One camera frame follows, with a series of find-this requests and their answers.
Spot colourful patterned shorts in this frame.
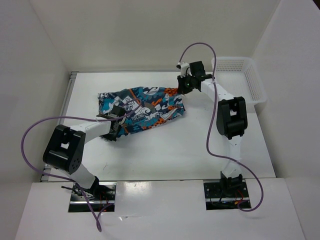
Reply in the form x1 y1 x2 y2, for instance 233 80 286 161
97 86 186 139

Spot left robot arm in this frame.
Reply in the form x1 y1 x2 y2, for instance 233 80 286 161
43 106 126 200

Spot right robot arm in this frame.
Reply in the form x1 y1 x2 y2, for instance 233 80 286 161
176 61 248 197

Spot white plastic basket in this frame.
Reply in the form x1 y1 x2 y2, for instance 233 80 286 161
215 56 267 106

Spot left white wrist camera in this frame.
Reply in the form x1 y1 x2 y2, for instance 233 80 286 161
118 116 127 127

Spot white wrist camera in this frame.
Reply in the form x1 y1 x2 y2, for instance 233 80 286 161
176 62 190 78
118 116 127 127

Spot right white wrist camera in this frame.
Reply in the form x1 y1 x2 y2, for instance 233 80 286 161
176 62 190 78

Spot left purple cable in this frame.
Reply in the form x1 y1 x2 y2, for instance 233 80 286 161
20 97 144 233

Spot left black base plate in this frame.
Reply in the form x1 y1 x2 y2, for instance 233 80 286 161
68 181 117 213

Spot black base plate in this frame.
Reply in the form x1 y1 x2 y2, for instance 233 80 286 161
68 181 117 213
203 180 252 211

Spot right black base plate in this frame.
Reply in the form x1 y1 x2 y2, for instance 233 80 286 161
203 180 252 211

